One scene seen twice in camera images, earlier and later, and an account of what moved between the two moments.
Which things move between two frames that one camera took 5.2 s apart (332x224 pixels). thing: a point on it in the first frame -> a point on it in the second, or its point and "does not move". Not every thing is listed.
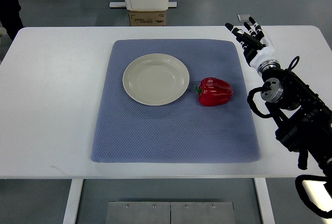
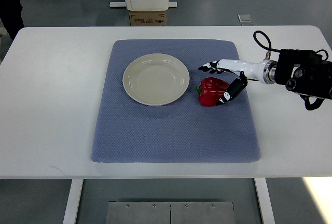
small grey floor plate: [243, 17] does not move
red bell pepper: [213, 92] does not move
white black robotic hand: [257, 48] -> [257, 72]
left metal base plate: [138, 212] does not move
